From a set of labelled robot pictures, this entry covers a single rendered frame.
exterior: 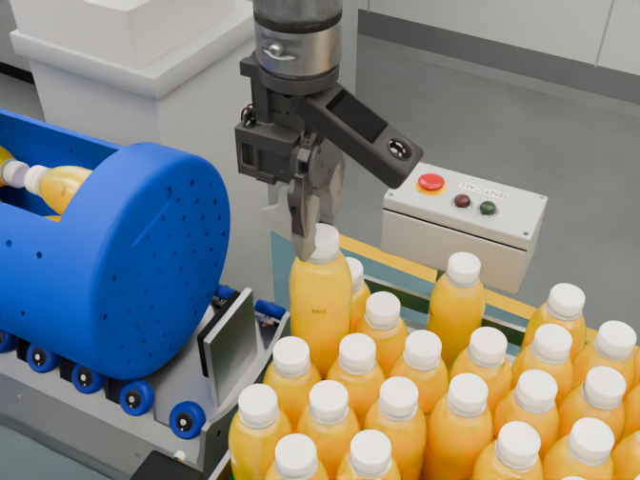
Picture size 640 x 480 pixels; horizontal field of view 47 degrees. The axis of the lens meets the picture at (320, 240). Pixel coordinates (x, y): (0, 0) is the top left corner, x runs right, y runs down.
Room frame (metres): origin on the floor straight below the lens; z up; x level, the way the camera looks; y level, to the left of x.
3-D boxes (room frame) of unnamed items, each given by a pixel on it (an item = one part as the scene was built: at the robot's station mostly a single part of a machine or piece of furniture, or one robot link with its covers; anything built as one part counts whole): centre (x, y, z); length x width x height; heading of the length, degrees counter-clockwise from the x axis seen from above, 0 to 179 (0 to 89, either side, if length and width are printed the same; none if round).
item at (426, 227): (0.78, -0.20, 1.05); 0.20 x 0.10 x 0.10; 64
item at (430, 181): (0.80, -0.15, 1.11); 0.04 x 0.04 x 0.01
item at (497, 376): (0.53, -0.18, 0.99); 0.07 x 0.07 x 0.19
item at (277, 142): (0.59, 0.03, 1.34); 0.09 x 0.08 x 0.12; 64
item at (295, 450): (0.39, 0.02, 1.09); 0.04 x 0.04 x 0.02
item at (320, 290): (0.58, 0.00, 1.10); 0.07 x 0.07 x 0.19
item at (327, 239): (0.58, 0.00, 1.20); 0.04 x 0.04 x 0.02
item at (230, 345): (0.61, 0.12, 0.99); 0.10 x 0.02 x 0.12; 154
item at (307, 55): (0.58, 0.02, 1.42); 0.08 x 0.08 x 0.05
